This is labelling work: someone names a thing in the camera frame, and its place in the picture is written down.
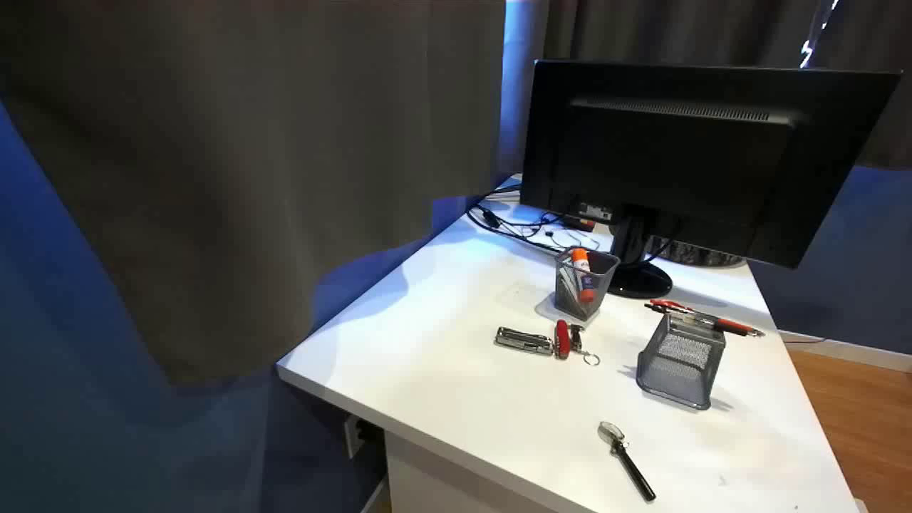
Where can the grey curtain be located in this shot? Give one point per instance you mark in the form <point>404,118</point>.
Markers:
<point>224,156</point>

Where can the grey mesh bin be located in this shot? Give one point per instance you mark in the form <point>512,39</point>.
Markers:
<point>680,364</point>

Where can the red pen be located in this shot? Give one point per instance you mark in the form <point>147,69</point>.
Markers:
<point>672,307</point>

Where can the mesh pen cup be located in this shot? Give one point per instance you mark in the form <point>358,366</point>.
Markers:
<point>602,265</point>

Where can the black computer monitor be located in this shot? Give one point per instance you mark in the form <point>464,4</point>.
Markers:
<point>741,160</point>

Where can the black pen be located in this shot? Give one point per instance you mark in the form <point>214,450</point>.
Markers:
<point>717,322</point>

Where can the black handled magnifier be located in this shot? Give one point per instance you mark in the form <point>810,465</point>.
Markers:
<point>615,438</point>

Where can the black monitor stand base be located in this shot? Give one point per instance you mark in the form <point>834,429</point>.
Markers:
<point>639,282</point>

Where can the orange capped glue stick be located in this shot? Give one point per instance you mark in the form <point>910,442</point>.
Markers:
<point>579,260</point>

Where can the red pocket knife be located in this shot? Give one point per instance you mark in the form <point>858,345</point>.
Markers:
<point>563,339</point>

